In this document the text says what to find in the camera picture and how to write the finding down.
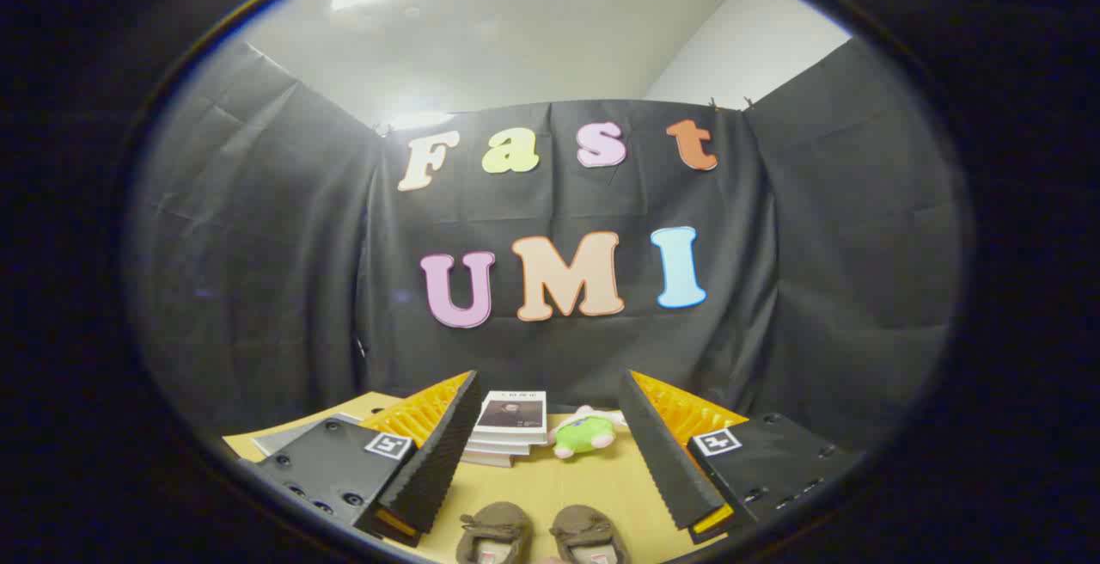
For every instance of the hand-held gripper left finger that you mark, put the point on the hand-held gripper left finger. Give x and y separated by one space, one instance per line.
438 452

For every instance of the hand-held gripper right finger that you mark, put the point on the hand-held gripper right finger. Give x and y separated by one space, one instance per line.
662 452

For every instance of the brown suede shoe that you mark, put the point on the brown suede shoe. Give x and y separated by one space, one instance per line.
497 525
586 528

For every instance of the grey fabric storage box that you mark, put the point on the grey fabric storage box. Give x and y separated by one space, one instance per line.
296 433

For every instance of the green and pink plush toy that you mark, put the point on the green and pink plush toy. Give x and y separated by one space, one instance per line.
584 437

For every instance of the white book with portrait cover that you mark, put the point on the white book with portrait cover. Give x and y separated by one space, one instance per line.
513 413

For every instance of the black backdrop cloth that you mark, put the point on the black backdrop cloth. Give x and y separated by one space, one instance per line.
258 246

